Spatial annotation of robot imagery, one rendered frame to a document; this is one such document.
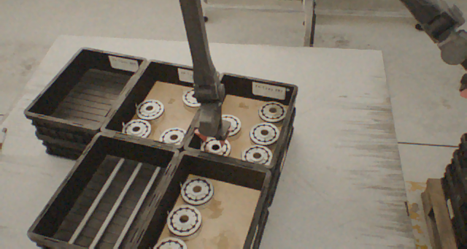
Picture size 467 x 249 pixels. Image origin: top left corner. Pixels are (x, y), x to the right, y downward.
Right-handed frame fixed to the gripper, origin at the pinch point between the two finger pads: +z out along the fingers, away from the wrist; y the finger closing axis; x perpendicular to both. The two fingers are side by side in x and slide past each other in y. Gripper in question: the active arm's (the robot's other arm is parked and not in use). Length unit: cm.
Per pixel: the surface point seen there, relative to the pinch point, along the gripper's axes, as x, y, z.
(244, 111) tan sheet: 22.0, 2.6, 5.4
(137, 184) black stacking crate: -21.4, -18.0, 6.1
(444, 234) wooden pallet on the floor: 42, 93, 70
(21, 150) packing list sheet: -16, -75, 22
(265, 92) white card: 29.6, 8.0, 0.2
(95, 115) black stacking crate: 0, -49, 8
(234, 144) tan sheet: 5.3, 5.3, 5.1
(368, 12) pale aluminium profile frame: 212, 27, 76
